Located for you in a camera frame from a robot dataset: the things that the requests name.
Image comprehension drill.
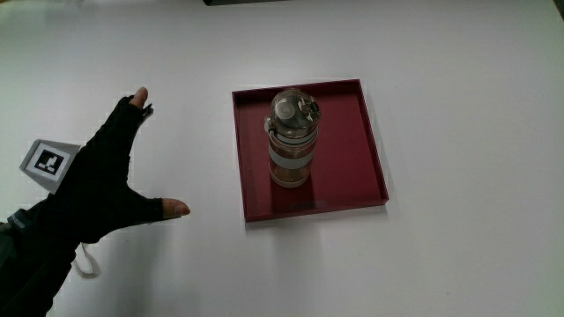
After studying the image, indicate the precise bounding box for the clear amber bottle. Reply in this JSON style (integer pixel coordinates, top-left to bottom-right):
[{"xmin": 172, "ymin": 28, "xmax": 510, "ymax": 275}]
[{"xmin": 263, "ymin": 87, "xmax": 322, "ymax": 189}]

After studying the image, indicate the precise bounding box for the person's left hand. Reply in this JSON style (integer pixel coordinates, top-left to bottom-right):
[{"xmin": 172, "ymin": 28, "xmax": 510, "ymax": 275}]
[{"xmin": 19, "ymin": 86, "xmax": 191, "ymax": 246}]

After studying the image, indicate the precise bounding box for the white wrist strap loop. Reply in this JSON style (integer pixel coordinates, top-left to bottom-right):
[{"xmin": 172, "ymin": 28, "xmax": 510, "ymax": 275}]
[{"xmin": 72, "ymin": 242, "xmax": 102, "ymax": 279}]

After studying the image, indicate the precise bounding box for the dark red square tray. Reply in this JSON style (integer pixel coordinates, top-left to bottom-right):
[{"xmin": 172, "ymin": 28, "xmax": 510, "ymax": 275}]
[{"xmin": 231, "ymin": 78, "xmax": 390, "ymax": 224}]

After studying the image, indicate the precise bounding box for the person's left forearm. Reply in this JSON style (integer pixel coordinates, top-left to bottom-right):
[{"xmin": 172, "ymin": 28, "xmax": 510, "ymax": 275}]
[{"xmin": 0, "ymin": 195, "xmax": 81, "ymax": 317}]

